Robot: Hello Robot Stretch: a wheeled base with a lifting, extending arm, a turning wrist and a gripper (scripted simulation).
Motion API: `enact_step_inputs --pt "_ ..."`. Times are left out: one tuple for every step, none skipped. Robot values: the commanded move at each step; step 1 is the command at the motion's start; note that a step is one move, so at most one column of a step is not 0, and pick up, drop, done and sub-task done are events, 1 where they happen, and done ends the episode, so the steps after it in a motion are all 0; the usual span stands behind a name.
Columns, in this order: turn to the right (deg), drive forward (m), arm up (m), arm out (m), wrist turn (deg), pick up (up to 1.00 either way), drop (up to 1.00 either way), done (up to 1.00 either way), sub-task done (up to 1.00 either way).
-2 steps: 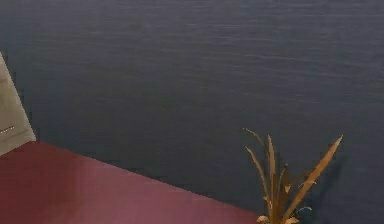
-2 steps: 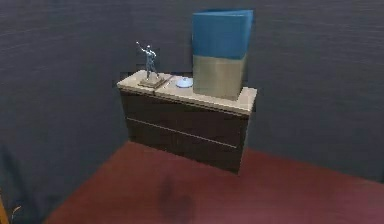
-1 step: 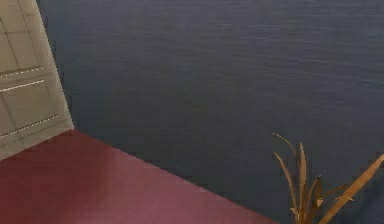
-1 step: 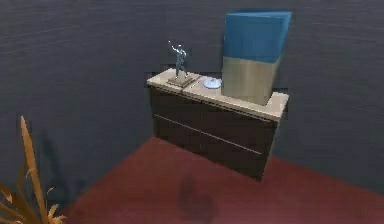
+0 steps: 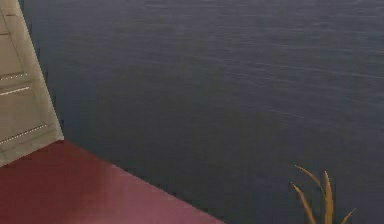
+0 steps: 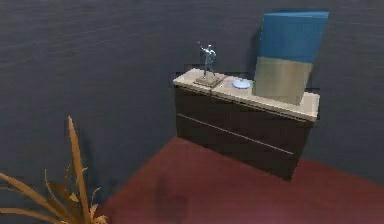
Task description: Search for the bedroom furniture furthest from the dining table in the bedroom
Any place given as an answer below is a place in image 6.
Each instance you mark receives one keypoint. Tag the dark brown chest of drawers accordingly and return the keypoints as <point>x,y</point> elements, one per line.
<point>240,130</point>

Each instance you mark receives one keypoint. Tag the grey figure statuette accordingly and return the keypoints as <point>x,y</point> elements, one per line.
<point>209,63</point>

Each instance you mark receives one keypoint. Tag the pale blue round dish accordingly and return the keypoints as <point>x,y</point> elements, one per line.
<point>241,84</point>

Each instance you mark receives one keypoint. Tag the blue and beige box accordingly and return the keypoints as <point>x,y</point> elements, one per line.
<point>288,56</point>

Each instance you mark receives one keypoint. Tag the orange brown house plant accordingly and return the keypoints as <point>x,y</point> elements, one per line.
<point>78,186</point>

